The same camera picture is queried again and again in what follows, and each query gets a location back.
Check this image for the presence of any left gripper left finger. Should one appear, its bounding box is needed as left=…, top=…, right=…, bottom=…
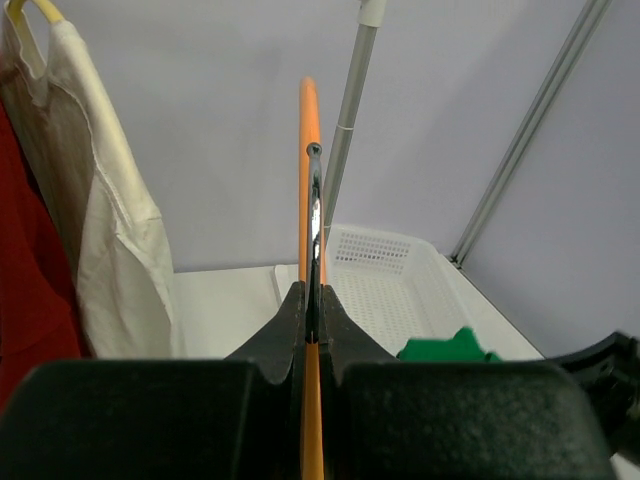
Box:
left=1, top=282, right=304, bottom=479

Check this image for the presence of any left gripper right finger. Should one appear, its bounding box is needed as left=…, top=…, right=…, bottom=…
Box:
left=320, top=287, right=615, bottom=479

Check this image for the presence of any green t shirt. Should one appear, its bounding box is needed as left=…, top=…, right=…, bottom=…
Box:
left=396, top=327, right=502, bottom=363

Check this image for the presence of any orange hanger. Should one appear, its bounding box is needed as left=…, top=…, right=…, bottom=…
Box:
left=298, top=77, right=325, bottom=479

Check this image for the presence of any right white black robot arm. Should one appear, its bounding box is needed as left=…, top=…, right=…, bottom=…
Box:
left=550, top=332, right=639, bottom=465

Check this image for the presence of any red t shirt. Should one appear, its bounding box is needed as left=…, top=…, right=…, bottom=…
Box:
left=0, top=94, right=94, bottom=371

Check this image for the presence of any white t shirt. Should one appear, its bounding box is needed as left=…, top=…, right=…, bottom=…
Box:
left=1, top=5, right=180, bottom=358

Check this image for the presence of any yellow hanger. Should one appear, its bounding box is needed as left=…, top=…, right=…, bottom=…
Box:
left=7, top=0, right=69, bottom=76

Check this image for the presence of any white plastic basket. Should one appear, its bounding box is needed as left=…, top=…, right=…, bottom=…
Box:
left=326, top=225, right=473, bottom=355

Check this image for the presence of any metal clothes rack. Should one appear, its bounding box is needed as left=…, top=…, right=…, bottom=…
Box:
left=272, top=0, right=389, bottom=306

